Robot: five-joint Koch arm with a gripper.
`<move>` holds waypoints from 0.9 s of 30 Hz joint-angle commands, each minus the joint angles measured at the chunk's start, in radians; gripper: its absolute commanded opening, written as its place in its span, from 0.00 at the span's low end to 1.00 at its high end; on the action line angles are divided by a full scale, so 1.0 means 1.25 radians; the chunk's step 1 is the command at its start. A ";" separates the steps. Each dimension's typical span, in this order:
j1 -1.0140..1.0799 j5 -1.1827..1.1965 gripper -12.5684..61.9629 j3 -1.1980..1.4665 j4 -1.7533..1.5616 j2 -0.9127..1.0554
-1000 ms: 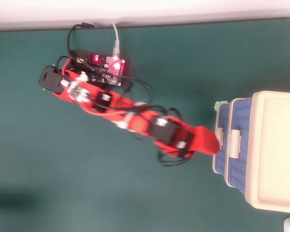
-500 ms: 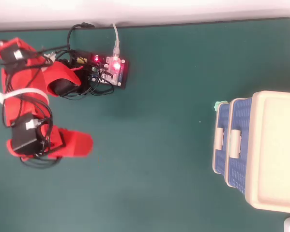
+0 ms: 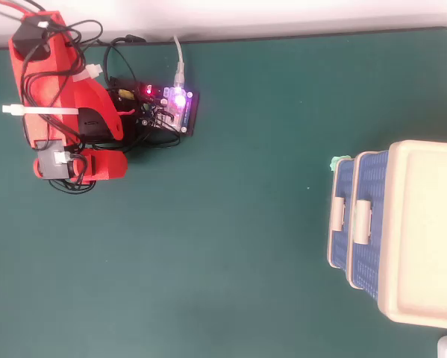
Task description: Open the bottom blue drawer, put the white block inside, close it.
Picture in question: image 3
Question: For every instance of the dark green table mat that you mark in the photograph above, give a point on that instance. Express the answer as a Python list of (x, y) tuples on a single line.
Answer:
[(208, 205)]

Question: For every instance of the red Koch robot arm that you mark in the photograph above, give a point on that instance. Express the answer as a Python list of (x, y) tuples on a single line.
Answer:
[(92, 97)]

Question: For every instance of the beige plastic drawer cabinet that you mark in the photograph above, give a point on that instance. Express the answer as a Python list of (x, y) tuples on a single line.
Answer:
[(432, 231)]

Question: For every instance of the short white zip tie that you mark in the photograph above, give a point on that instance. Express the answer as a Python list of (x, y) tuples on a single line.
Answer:
[(92, 71)]

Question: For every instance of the black controller circuit board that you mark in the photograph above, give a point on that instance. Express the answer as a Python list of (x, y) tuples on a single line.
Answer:
[(171, 110)]

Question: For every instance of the green putty lump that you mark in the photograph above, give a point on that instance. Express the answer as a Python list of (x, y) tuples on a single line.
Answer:
[(336, 162)]

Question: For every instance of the long white zip tie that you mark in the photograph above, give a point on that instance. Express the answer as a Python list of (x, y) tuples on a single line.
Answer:
[(40, 111)]

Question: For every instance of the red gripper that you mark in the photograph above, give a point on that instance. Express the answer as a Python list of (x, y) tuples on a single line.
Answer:
[(90, 166)]

